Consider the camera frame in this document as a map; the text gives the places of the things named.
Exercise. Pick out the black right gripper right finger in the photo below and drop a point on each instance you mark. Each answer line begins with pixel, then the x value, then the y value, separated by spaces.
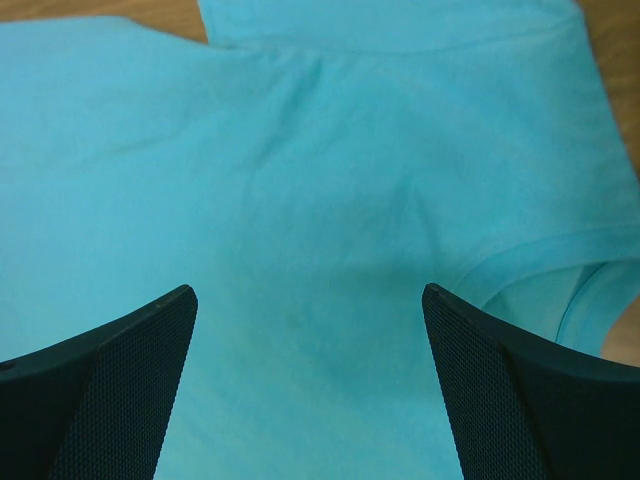
pixel 522 407

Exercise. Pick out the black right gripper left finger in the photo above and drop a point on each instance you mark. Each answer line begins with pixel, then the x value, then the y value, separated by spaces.
pixel 97 405

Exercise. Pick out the bright cyan t-shirt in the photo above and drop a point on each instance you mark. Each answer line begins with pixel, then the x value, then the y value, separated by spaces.
pixel 308 170

